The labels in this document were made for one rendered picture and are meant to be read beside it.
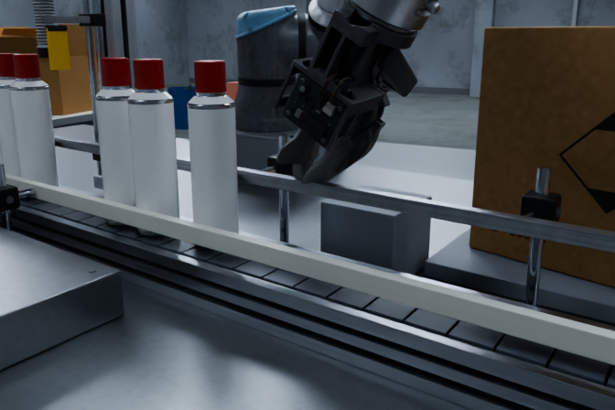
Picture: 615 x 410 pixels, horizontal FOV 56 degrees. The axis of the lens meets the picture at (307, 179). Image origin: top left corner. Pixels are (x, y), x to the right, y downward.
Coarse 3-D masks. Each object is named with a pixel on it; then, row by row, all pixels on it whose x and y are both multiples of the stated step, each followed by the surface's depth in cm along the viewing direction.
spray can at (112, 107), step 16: (112, 64) 68; (128, 64) 70; (112, 80) 69; (128, 80) 70; (96, 96) 69; (112, 96) 68; (128, 96) 69; (96, 112) 70; (112, 112) 69; (112, 128) 69; (128, 128) 70; (112, 144) 70; (128, 144) 70; (112, 160) 70; (128, 160) 71; (112, 176) 71; (128, 176) 71; (112, 192) 71; (128, 192) 71; (112, 224) 72
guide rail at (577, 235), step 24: (72, 144) 85; (96, 144) 82; (240, 168) 67; (312, 192) 61; (336, 192) 59; (360, 192) 57; (384, 192) 57; (432, 216) 53; (456, 216) 52; (480, 216) 51; (504, 216) 49; (552, 240) 47; (576, 240) 46; (600, 240) 45
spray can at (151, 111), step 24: (144, 72) 65; (144, 96) 65; (168, 96) 67; (144, 120) 65; (168, 120) 66; (144, 144) 66; (168, 144) 67; (144, 168) 67; (168, 168) 68; (144, 192) 67; (168, 192) 68
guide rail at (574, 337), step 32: (64, 192) 75; (128, 224) 68; (160, 224) 64; (192, 224) 62; (256, 256) 57; (288, 256) 54; (320, 256) 53; (352, 288) 51; (384, 288) 49; (416, 288) 47; (448, 288) 46; (480, 320) 44; (512, 320) 43; (544, 320) 41; (576, 352) 40; (608, 352) 39
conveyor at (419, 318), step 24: (72, 216) 76; (96, 216) 76; (144, 240) 68; (168, 240) 68; (216, 264) 61; (240, 264) 60; (264, 264) 60; (312, 288) 55; (336, 288) 55; (384, 312) 50; (408, 312) 50; (456, 336) 46; (480, 336) 46; (504, 336) 47; (528, 360) 43; (552, 360) 43; (576, 360) 43
